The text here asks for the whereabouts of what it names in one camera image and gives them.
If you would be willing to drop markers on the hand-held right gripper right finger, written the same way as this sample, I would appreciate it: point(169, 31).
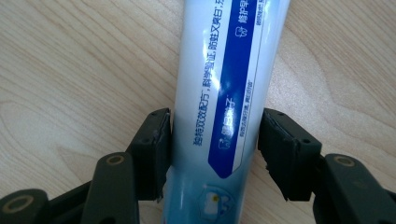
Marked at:
point(289, 155)

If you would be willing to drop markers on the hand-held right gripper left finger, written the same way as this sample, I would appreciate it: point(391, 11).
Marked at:
point(152, 155)

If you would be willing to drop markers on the white and blue toothpaste tube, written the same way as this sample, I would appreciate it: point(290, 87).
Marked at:
point(221, 118)

